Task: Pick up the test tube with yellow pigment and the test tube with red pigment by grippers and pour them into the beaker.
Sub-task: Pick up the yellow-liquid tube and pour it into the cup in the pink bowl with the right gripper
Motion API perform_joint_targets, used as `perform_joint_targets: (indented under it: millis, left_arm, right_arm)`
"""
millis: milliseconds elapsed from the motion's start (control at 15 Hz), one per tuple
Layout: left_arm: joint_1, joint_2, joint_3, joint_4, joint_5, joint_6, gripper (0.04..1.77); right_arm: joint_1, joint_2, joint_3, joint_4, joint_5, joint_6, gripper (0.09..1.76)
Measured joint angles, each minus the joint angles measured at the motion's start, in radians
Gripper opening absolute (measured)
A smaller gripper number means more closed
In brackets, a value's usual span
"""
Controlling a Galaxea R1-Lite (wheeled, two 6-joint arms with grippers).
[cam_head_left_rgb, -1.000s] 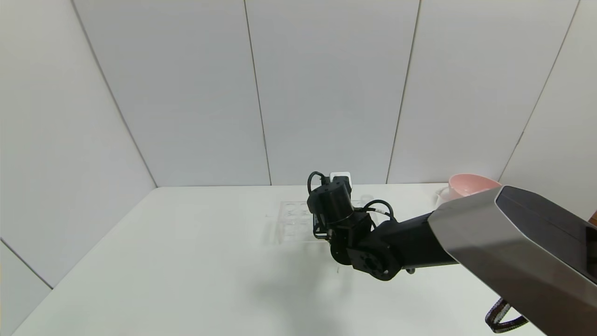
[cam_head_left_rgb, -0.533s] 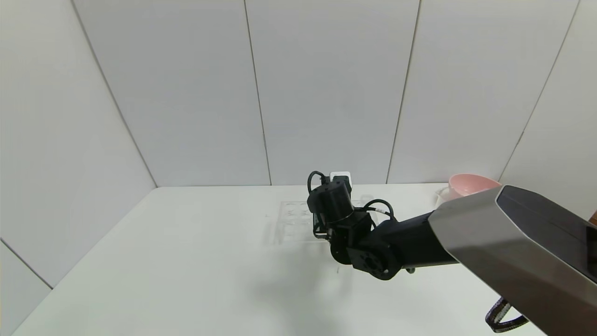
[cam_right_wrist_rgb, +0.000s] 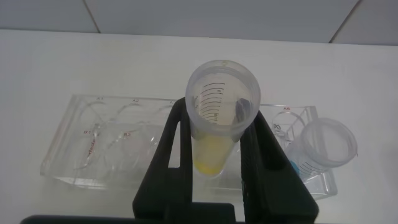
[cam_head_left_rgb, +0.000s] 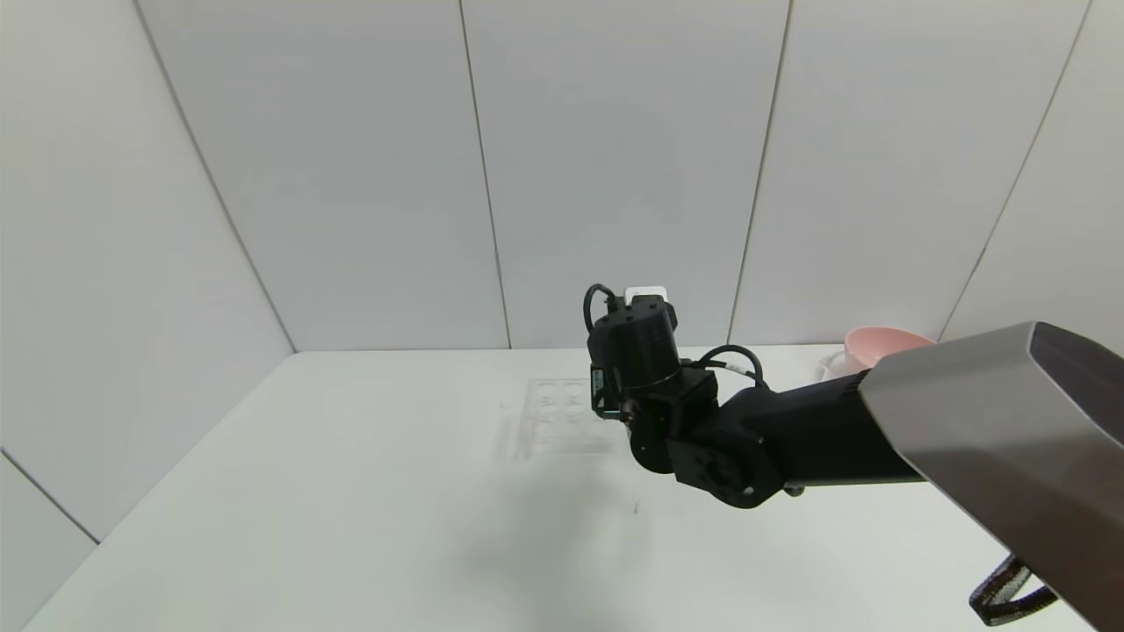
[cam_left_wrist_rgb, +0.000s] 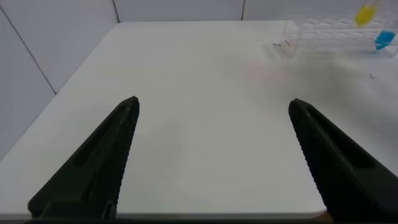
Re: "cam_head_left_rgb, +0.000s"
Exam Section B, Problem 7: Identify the clear plastic test tube rack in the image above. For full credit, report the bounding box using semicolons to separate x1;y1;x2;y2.
518;376;617;460

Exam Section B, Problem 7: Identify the clear glass beaker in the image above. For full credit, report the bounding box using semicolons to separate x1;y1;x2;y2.
819;351;870;384

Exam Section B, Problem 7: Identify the pink bowl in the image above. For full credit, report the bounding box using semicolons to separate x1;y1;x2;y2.
843;327;939;375

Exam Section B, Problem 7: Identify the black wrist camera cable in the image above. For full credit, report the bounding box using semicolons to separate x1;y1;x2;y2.
581;283;617;336

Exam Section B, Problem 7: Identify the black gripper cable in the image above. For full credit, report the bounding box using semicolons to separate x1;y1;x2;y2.
692;344;767;389

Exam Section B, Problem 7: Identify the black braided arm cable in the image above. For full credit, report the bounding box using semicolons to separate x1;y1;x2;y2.
968;553;1060;627

